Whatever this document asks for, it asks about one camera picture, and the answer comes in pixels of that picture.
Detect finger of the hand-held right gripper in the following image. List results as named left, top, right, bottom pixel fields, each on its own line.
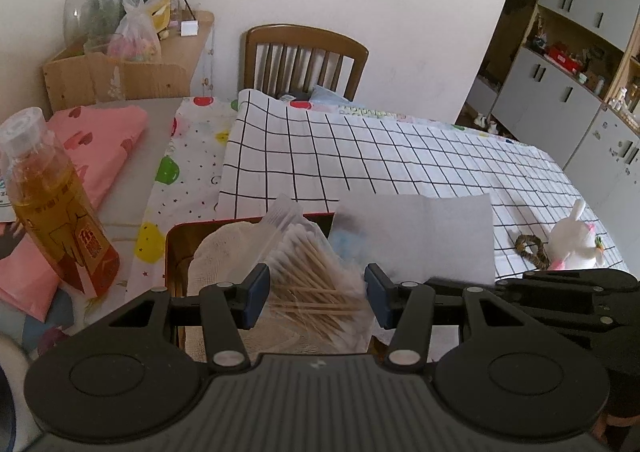
left=505, top=293, right=615, bottom=333
left=427, top=276, right=531, bottom=295

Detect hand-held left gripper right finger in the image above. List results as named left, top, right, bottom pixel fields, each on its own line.
left=364, top=263, right=551, bottom=373

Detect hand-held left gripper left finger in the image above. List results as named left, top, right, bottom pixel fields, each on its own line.
left=87, top=263, right=271, bottom=373

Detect white gauze cloth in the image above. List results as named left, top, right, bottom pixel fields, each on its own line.
left=186, top=221, right=373, bottom=365

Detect bag of cotton swabs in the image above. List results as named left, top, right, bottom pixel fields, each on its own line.
left=254, top=196, right=375, bottom=354

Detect white rabbit plush toy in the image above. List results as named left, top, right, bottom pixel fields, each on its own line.
left=548, top=198, right=607, bottom=274

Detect black checked white tablecloth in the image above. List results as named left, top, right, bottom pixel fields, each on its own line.
left=217, top=88, right=632, bottom=283

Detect light blue cloth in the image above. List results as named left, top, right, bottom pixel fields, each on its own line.
left=309, top=85, right=348, bottom=106

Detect pink heart print cloth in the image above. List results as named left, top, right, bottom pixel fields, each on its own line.
left=0, top=104, right=150, bottom=324

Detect amber liquid plastic bottle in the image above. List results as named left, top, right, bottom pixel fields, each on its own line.
left=0, top=107, right=121, bottom=301

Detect red box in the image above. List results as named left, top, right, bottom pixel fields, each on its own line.
left=544, top=43, right=584, bottom=71

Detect light wooden side cabinet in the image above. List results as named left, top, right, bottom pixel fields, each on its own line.
left=42, top=10, right=216, bottom=111

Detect brown wooden chair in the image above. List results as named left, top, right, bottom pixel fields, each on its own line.
left=243, top=23, right=370, bottom=101

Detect clear plastic bag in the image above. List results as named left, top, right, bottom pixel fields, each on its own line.
left=106, top=0, right=164, bottom=64

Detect yellow box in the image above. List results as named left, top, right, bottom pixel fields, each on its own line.
left=149, top=0, right=174, bottom=41

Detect clear glass bowl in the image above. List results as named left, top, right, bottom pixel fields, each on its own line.
left=64, top=0, right=126, bottom=44

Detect brown hair tie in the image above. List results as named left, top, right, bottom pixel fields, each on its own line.
left=515, top=234, right=551, bottom=271

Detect grey wooden wall cabinet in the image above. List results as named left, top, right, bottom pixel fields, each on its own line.
left=455, top=0, right=640, bottom=174

